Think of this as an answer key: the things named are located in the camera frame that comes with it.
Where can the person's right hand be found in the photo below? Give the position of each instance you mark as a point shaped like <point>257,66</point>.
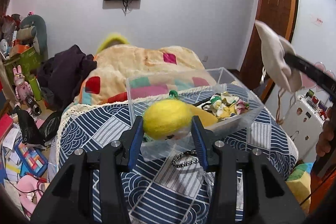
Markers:
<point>325,137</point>

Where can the floral fabric scrap bundle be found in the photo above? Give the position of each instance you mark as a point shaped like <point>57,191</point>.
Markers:
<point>226,105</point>

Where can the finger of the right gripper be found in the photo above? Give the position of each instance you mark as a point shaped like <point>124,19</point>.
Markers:
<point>316,75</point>

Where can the white drawstring cloth bag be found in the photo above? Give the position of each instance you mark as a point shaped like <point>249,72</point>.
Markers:
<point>273,50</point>

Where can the black plastic bag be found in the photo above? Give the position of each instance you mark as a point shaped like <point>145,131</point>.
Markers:
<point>31,134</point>

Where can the yellow fuzzy plush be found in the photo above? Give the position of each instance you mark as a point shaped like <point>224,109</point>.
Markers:
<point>112,40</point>

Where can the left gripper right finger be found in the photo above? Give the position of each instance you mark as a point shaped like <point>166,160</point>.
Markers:
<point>266,197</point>

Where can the yellow felt ball toy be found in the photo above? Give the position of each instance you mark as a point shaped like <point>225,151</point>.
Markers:
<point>184,121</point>

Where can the black camera lens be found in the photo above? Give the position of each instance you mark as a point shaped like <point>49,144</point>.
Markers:
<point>33,106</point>

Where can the green knitted cloth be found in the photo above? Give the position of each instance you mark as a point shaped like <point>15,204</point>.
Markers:
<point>159,119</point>

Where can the brown wooden door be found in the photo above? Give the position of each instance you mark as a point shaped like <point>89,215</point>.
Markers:
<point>274,13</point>

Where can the green water bottle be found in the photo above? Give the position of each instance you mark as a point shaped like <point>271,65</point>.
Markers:
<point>35,87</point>

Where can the white wardrobe sliding door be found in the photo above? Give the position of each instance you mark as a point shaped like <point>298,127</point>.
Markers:
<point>314,32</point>

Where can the grey green neck pillow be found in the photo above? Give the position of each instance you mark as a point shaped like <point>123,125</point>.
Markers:
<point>32,31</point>

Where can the clear plastic storage bin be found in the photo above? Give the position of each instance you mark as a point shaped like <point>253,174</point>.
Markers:
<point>192,87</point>

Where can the green cardboard box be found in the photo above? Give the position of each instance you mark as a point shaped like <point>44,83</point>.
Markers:
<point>29,61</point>

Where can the dark purple clothing pile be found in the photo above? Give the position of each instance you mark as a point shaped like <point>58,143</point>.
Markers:
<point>60,77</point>

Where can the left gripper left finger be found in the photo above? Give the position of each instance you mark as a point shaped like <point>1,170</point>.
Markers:
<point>69,197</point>

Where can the pink rabbit figure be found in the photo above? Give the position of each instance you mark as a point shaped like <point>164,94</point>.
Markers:
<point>22,87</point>

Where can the colourful blue game box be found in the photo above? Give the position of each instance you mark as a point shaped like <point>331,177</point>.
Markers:
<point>32,158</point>

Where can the blue white patterned bedspread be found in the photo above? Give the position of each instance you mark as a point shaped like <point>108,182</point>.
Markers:
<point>156,191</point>

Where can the yellow sponge block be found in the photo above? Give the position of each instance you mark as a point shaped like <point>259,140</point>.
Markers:
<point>207,119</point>

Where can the red flat box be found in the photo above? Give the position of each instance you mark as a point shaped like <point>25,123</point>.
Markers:
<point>6,123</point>

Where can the beige fleece patchwork blanket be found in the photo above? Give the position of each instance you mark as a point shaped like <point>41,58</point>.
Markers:
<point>145,72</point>

